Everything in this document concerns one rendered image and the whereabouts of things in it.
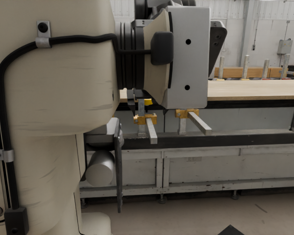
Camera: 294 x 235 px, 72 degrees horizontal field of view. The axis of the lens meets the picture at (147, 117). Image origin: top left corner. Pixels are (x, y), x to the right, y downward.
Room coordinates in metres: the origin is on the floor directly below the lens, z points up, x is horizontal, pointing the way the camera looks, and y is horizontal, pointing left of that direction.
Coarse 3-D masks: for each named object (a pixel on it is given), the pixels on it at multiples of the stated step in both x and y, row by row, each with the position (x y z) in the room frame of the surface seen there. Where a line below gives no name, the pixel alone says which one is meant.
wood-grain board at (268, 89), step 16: (224, 80) 2.17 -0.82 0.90; (240, 80) 2.17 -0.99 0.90; (256, 80) 2.17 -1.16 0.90; (272, 80) 2.17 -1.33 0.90; (288, 80) 2.17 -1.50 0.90; (208, 96) 1.34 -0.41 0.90; (224, 96) 1.34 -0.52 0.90; (240, 96) 1.34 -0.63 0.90; (256, 96) 1.35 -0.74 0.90; (272, 96) 1.36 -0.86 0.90; (288, 96) 1.37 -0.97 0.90
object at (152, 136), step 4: (148, 112) 1.24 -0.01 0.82; (148, 120) 1.08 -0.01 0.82; (148, 124) 1.01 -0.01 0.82; (152, 124) 1.01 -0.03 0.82; (148, 128) 0.96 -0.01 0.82; (152, 128) 0.96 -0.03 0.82; (148, 132) 0.94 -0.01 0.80; (152, 132) 0.90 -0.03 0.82; (152, 136) 0.86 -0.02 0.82; (156, 136) 0.86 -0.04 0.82; (152, 140) 0.84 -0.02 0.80; (156, 140) 0.84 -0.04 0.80
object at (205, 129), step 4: (188, 112) 1.14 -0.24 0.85; (192, 112) 1.13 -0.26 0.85; (188, 116) 1.14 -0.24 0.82; (192, 116) 1.06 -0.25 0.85; (196, 116) 1.06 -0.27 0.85; (192, 120) 1.06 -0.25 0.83; (196, 120) 0.99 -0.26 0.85; (200, 120) 0.99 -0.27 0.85; (196, 124) 0.98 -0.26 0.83; (200, 124) 0.93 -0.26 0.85; (204, 124) 0.92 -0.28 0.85; (200, 128) 0.92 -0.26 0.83; (204, 128) 0.87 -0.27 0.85; (208, 128) 0.87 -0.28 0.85; (204, 132) 0.87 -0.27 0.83; (208, 132) 0.86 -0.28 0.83
